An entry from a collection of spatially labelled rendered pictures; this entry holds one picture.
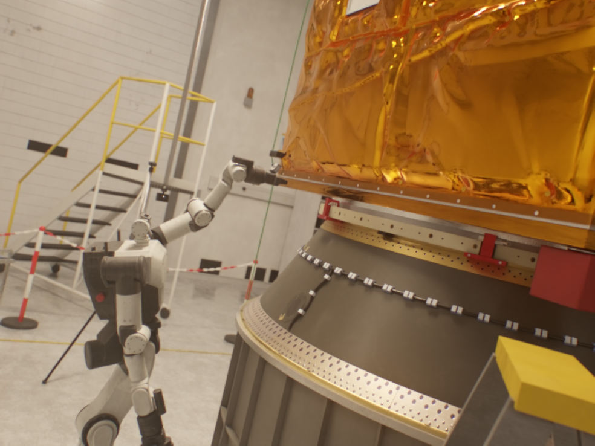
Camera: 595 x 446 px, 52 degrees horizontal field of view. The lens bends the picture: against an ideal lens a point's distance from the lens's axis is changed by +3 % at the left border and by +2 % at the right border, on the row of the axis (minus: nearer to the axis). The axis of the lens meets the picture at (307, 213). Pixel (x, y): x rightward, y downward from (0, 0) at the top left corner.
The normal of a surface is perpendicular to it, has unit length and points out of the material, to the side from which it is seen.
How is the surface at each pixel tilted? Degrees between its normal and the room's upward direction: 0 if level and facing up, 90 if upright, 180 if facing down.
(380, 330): 62
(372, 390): 43
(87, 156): 90
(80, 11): 90
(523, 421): 87
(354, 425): 90
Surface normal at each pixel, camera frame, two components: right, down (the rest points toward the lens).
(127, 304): 0.13, 0.16
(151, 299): 0.79, 0.24
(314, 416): -0.67, -0.13
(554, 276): -0.87, -0.18
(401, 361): -0.37, -0.54
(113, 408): 0.54, 0.14
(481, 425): -0.24, 0.03
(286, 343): -0.40, -0.83
